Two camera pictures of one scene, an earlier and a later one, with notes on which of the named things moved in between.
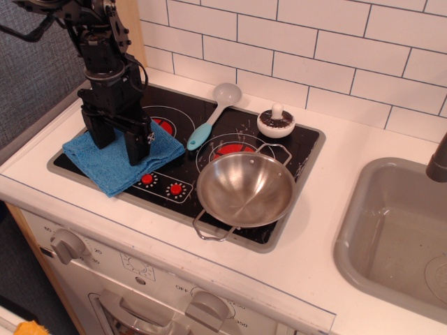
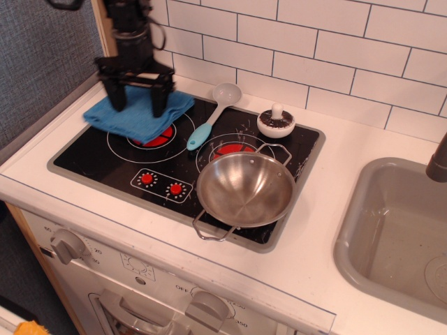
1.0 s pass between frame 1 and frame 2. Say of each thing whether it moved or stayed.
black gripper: moved
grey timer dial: stayed
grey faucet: stayed
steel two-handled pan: stayed
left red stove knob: stayed
